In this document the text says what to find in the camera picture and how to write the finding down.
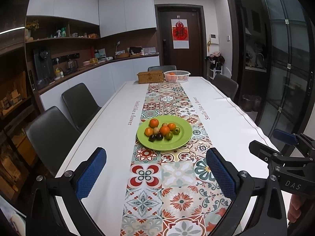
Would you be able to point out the white patterned tablecloth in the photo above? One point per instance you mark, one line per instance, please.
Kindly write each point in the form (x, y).
(110, 132)

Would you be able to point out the metal pot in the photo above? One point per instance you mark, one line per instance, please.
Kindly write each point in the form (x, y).
(251, 102)

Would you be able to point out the glass sliding door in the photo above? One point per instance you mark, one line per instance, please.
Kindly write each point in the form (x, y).
(288, 66)

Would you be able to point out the green plate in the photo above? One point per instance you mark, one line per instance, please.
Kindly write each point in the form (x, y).
(182, 140)

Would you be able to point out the white rack with clothes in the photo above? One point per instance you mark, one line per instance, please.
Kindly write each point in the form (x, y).
(215, 62)

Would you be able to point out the glass kettle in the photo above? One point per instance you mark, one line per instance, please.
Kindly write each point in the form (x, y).
(71, 64)

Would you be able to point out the green round fruit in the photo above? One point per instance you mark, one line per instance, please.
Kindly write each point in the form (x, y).
(176, 130)
(169, 136)

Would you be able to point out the small orange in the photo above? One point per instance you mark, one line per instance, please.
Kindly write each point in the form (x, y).
(148, 131)
(171, 127)
(164, 129)

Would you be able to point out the person's right hand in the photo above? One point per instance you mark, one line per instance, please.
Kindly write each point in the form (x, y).
(295, 209)

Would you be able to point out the dark purple plum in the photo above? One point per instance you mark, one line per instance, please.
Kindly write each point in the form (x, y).
(160, 136)
(152, 138)

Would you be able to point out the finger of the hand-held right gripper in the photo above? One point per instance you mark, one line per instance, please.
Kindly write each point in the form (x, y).
(258, 148)
(285, 136)

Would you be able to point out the wicker box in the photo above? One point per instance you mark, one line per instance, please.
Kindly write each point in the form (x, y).
(150, 77)

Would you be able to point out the white cabinet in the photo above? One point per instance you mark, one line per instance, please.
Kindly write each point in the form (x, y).
(123, 73)
(123, 9)

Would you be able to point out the kitchen faucet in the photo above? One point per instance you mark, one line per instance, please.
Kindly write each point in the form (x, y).
(259, 59)

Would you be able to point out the black water dispenser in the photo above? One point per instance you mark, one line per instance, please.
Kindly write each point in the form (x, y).
(43, 66)

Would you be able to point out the wooden open shelf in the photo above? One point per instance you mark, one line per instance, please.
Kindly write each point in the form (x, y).
(12, 127)

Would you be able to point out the orange box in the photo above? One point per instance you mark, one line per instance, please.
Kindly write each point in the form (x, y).
(93, 36)

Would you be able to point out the yellow flowers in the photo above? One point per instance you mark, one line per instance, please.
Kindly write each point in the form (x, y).
(32, 25)

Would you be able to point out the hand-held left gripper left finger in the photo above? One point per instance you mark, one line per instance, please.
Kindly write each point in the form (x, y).
(91, 174)

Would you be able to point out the large orange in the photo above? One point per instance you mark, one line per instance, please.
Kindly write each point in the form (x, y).
(154, 123)

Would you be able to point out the dark wooden door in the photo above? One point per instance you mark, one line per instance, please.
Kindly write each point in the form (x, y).
(194, 41)

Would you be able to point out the white lower cabinet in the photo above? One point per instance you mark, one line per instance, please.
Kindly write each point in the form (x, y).
(123, 73)

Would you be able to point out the white upper cabinet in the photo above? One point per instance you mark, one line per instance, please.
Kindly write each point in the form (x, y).
(123, 9)

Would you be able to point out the white desk lamp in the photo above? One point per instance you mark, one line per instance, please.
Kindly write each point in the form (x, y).
(117, 47)

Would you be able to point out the dark grey chair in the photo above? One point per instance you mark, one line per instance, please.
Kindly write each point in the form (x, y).
(162, 68)
(51, 135)
(225, 86)
(78, 103)

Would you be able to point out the black bag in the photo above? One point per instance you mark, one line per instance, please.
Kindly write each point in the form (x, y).
(135, 50)

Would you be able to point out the wicker tray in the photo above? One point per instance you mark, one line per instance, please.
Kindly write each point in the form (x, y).
(122, 55)

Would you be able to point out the green bottle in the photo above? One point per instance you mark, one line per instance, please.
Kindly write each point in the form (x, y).
(63, 32)

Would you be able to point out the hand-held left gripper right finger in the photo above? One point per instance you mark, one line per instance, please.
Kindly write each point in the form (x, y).
(221, 174)

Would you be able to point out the yellow bottle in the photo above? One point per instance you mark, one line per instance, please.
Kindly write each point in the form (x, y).
(57, 73)

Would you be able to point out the white intercom panel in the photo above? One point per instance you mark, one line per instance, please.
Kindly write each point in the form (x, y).
(212, 39)

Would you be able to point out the red and white wall poster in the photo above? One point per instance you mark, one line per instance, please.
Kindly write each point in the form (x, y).
(180, 33)

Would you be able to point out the white plastic basket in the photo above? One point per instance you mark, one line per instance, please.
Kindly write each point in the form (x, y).
(177, 77)

